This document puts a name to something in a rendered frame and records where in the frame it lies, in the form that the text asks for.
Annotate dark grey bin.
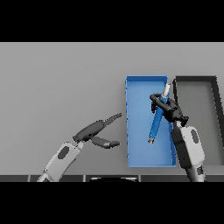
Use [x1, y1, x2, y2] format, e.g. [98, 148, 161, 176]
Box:
[172, 75, 224, 167]

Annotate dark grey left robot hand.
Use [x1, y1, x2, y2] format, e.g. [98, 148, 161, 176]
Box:
[73, 112, 123, 150]

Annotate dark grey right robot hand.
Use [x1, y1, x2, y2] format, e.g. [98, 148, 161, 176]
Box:
[149, 93, 190, 127]

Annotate blue pipe with pale end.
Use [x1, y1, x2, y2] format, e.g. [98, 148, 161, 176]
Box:
[147, 82, 172, 144]

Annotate blue bin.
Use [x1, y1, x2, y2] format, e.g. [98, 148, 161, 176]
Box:
[124, 74, 178, 168]

